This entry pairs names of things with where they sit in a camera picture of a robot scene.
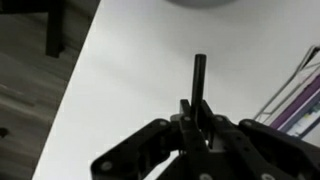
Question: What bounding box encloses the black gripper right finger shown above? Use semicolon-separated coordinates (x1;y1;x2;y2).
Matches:
191;54;320;180

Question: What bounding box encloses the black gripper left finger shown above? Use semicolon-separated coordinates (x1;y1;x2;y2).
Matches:
90;99;208;180

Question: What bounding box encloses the black chair leg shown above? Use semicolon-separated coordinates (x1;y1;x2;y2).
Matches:
0;0;66;58

